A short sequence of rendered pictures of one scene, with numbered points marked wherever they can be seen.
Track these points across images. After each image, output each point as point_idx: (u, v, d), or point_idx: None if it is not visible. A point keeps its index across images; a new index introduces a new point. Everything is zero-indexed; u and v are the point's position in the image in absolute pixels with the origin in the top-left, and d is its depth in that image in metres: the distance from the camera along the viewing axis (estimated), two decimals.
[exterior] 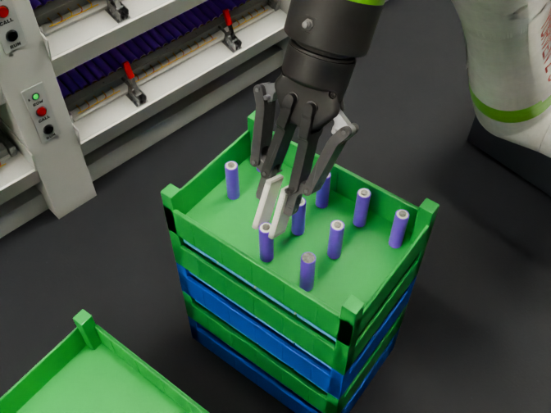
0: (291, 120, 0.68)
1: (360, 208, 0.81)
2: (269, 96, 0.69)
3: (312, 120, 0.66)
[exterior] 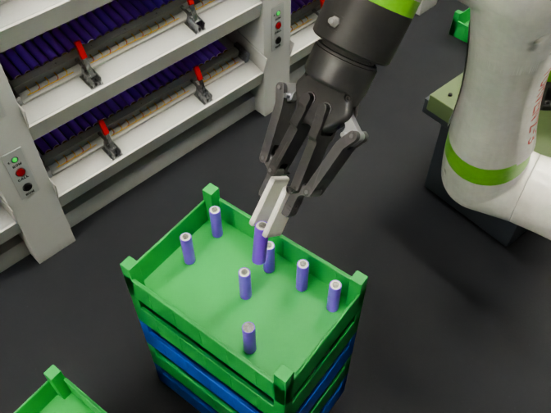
0: (305, 119, 0.69)
1: (300, 277, 0.91)
2: (289, 94, 0.71)
3: (325, 120, 0.67)
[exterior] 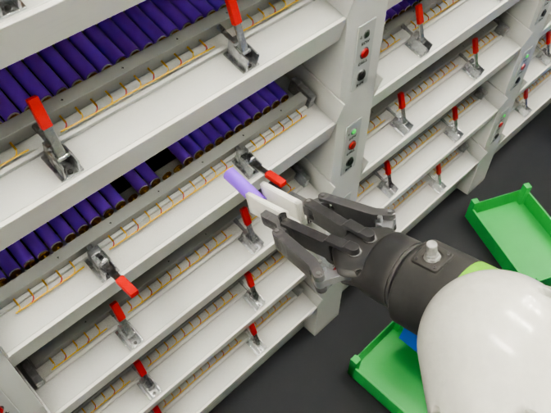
0: None
1: None
2: (328, 277, 0.64)
3: None
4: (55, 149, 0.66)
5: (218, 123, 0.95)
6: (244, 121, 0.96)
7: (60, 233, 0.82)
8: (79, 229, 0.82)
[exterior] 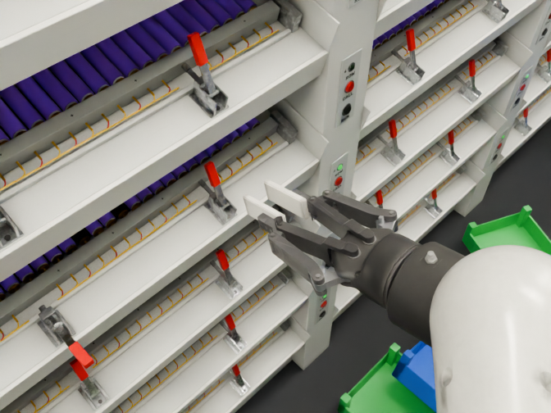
0: (348, 234, 0.66)
1: None
2: (381, 222, 0.67)
3: (340, 251, 0.64)
4: None
5: None
6: (211, 153, 0.89)
7: (2, 283, 0.74)
8: (24, 279, 0.75)
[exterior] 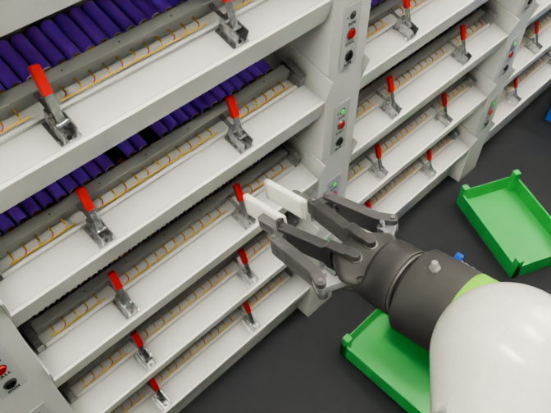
0: (350, 238, 0.67)
1: None
2: (382, 226, 0.68)
3: (343, 256, 0.65)
4: (55, 115, 0.70)
5: (205, 94, 0.99)
6: (230, 93, 1.01)
7: (52, 194, 0.86)
8: (71, 191, 0.87)
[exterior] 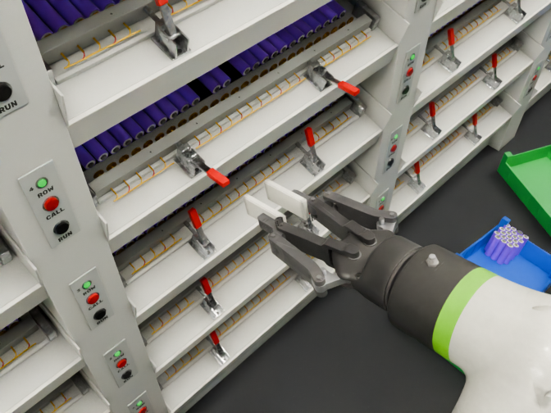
0: (349, 235, 0.66)
1: None
2: (381, 223, 0.68)
3: (341, 253, 0.64)
4: (166, 29, 0.70)
5: (283, 33, 0.99)
6: (307, 33, 1.01)
7: (143, 124, 0.86)
8: (167, 129, 0.86)
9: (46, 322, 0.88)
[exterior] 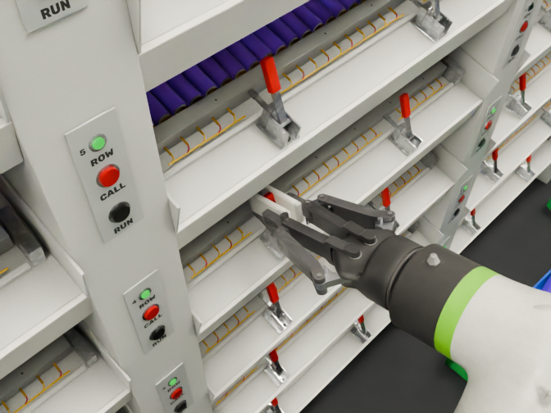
0: (349, 235, 0.67)
1: None
2: (380, 223, 0.68)
3: (342, 251, 0.64)
4: (275, 115, 0.63)
5: None
6: None
7: None
8: None
9: (120, 412, 0.82)
